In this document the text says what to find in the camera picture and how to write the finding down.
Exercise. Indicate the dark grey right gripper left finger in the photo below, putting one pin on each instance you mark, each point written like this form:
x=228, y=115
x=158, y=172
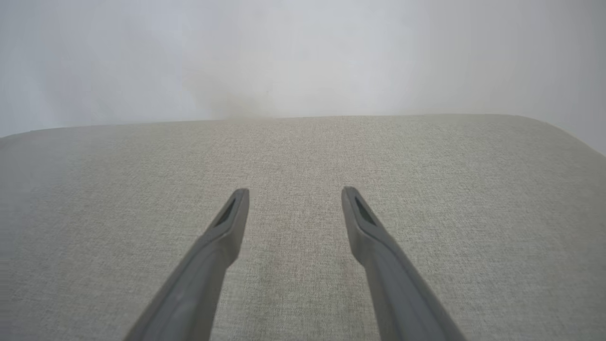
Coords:
x=203, y=274

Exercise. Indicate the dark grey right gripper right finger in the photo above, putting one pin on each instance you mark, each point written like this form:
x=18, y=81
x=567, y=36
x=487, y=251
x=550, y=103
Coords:
x=397, y=289

